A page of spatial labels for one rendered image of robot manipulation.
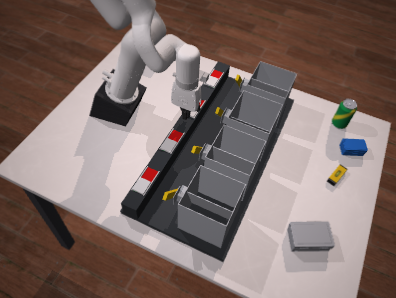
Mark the grey flat case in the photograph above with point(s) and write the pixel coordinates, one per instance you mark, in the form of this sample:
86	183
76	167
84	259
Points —
315	236

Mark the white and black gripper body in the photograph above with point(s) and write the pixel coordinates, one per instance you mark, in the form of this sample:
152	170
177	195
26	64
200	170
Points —
187	99

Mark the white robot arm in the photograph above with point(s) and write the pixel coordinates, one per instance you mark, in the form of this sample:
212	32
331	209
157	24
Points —
151	48

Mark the green drink can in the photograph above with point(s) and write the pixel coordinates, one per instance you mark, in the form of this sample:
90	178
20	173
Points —
344	113

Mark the blue box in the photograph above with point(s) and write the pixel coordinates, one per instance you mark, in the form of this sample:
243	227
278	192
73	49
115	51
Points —
353	147

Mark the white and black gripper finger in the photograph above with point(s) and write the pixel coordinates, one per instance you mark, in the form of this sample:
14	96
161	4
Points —
187	113
183	111

